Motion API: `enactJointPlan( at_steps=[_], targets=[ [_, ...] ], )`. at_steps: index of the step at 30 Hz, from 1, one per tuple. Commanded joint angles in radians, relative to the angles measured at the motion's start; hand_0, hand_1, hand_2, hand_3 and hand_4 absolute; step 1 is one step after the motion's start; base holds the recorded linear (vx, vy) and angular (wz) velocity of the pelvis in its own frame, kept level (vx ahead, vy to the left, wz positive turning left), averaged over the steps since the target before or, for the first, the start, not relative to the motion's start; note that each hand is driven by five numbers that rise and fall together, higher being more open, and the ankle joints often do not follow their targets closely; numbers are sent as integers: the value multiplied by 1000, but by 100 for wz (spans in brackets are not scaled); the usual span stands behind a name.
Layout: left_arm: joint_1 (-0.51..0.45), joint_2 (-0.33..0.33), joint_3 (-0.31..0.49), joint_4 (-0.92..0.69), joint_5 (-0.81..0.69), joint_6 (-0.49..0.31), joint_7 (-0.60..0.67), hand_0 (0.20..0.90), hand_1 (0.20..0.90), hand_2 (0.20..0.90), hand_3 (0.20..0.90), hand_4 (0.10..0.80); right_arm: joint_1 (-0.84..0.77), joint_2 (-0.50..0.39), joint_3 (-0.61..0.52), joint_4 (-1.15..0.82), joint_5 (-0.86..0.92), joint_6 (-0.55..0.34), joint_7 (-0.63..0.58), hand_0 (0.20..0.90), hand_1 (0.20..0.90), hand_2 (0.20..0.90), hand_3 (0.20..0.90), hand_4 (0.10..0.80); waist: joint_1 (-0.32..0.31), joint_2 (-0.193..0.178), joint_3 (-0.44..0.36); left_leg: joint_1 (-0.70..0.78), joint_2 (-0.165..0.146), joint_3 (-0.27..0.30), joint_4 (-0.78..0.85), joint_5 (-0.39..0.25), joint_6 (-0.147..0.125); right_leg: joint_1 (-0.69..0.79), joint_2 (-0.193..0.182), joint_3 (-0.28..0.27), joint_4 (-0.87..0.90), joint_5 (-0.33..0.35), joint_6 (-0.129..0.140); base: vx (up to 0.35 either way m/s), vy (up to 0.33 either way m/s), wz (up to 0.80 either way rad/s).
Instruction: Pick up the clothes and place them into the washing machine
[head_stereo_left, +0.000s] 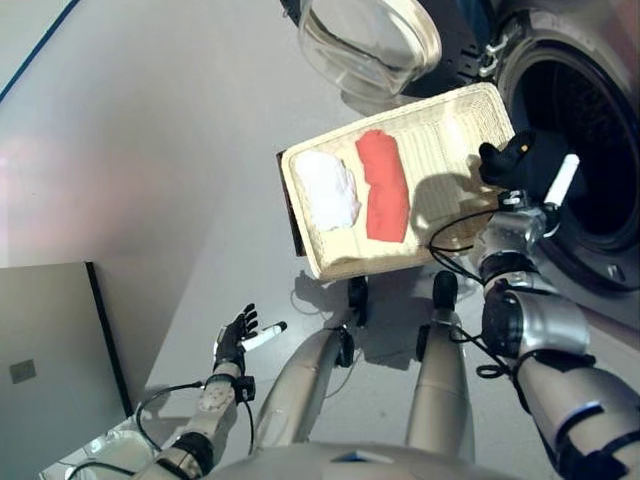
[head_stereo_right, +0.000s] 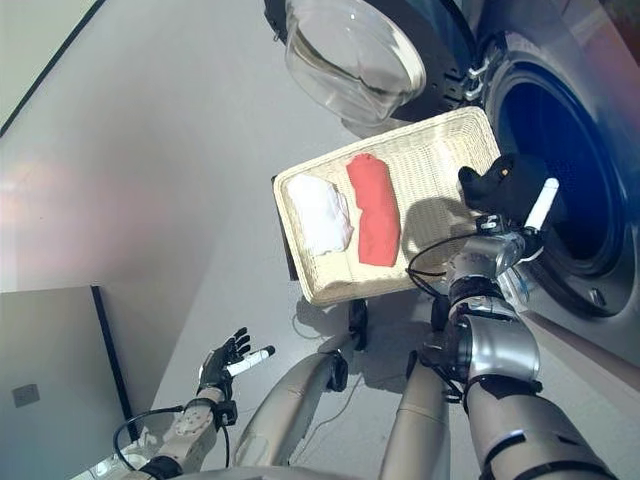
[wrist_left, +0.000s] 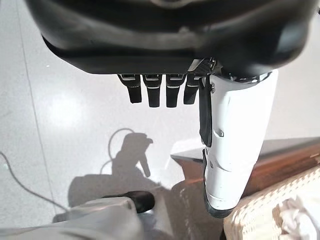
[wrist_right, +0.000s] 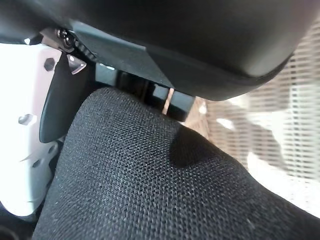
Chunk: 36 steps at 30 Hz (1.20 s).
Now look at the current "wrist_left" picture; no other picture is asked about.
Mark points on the cream woven laundry basket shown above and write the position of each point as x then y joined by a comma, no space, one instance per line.
252,220

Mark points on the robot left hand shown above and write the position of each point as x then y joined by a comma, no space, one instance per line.
160,37

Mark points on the white cloth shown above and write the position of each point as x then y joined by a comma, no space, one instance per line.
295,220

